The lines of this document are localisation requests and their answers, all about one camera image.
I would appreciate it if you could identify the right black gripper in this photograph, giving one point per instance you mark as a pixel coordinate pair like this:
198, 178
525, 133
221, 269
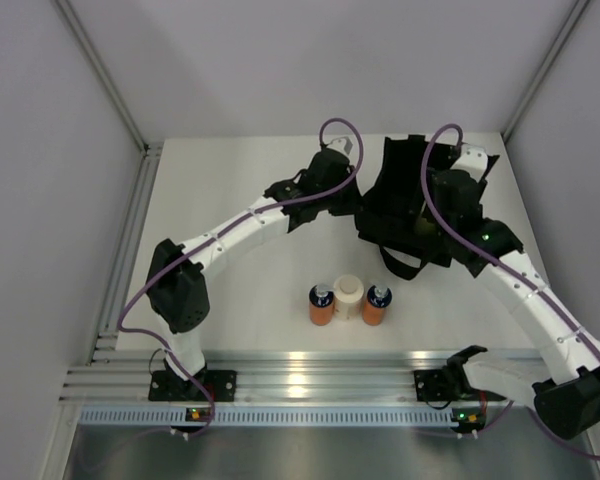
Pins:
429, 184

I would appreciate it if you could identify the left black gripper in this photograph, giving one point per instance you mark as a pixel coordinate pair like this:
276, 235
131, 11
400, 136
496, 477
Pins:
351, 205

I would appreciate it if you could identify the black canvas bag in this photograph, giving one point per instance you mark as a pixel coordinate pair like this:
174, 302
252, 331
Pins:
390, 208

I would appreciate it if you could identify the cream bottle white cap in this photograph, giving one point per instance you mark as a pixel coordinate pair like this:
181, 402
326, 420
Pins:
348, 296

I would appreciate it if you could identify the orange bottle white pump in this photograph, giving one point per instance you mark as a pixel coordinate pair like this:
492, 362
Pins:
377, 300

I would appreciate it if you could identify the yellow-green pump bottle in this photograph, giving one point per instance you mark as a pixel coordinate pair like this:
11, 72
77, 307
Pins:
424, 227

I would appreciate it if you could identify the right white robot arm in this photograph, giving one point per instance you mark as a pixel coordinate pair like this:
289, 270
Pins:
566, 399

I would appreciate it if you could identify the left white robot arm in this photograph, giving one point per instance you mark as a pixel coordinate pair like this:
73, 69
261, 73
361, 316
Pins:
179, 274

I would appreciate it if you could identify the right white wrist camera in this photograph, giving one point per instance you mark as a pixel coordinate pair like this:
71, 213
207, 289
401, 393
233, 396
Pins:
472, 160

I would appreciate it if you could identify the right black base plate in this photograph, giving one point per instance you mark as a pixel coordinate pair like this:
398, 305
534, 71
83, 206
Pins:
438, 386

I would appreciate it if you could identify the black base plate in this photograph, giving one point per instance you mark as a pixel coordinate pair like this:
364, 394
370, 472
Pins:
438, 386
167, 386

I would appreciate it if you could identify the right aluminium frame post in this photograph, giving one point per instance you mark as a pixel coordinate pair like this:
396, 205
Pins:
575, 14

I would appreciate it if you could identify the aluminium frame post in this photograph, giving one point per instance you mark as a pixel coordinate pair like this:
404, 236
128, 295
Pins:
575, 14
88, 49

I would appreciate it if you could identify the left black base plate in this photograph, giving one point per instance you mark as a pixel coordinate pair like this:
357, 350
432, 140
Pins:
167, 386

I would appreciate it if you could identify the aluminium front rail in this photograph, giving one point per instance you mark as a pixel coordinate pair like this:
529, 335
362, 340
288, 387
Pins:
264, 377

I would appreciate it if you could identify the left aluminium frame post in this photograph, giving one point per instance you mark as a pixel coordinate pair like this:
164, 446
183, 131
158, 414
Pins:
88, 49

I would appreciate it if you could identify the grey slotted cable duct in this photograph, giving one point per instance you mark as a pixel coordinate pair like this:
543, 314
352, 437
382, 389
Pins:
181, 416

